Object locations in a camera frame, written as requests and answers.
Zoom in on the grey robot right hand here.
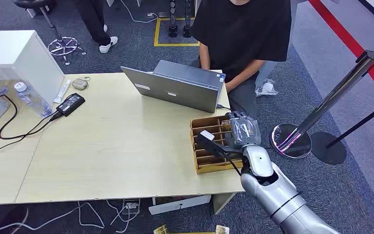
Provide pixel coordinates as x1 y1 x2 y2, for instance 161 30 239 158
224 111 262 149

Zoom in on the cardboard slotted card holder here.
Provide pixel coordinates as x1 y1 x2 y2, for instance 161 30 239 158
189 116 244 175

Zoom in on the seated person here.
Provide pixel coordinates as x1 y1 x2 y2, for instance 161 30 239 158
189 0 293 119

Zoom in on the standing person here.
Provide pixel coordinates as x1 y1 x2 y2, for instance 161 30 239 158
73 0 119 54

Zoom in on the crumpled white plastic bag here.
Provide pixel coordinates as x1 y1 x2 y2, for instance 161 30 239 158
255 78 279 98

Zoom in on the grey laptop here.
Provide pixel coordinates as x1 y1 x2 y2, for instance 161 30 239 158
121 59 226 114

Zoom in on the wooden table leg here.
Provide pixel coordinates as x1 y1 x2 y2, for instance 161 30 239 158
211 192 237 216

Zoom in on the black robot leg stand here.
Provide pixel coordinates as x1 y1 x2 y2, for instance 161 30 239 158
183 0 197 39
168 0 179 38

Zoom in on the yellow floor tape square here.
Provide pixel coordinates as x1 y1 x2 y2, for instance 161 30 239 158
153 17 201 47

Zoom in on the white box under table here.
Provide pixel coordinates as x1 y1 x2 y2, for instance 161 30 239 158
148 194 212 216

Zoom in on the black power adapter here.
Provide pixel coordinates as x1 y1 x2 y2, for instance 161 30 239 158
56 93 86 117

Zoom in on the white tube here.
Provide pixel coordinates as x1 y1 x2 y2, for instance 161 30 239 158
53 79 72 104

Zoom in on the stool with chrome base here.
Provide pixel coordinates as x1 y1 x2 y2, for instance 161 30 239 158
13 0 87 66

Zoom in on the clear plastic water bottle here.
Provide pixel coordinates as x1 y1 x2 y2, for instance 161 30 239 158
14 81 53 118

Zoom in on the white cabinet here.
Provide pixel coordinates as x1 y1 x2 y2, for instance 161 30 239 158
0 30 65 105

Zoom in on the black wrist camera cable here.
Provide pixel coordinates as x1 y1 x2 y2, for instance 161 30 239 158
222 153 242 176

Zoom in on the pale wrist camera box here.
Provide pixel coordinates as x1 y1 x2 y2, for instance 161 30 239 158
196 130 243 158

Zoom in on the black stanchion post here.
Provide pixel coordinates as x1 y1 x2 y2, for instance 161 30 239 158
310 101 374 166

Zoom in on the chrome stanchion post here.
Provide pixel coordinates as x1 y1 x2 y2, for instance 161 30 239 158
270 49 374 159

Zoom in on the white floor cable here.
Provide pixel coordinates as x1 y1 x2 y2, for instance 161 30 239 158
120 0 159 24
105 199 140 234
0 201 106 232

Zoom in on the grey pouch with ring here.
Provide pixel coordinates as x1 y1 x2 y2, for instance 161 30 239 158
72 76 91 90

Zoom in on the black adapter cable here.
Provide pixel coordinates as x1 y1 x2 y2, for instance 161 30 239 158
0 89 63 155

